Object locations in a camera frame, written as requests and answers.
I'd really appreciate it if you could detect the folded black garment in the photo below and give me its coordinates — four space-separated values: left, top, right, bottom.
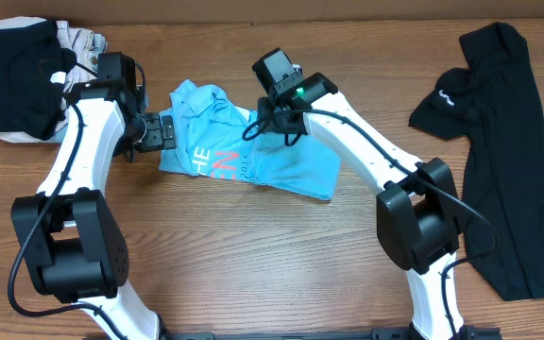
0 20 75 140

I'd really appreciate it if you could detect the black shirt on right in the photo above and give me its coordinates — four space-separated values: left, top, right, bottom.
409 23 544 301

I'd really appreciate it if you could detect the light blue t-shirt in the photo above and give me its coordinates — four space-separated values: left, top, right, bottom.
159 79 341 201

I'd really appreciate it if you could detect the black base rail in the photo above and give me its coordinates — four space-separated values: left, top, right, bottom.
161 326 502 340

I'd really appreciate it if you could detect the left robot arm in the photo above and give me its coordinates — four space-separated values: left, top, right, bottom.
7 52 177 339

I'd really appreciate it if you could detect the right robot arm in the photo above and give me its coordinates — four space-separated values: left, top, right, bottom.
252 48 465 339

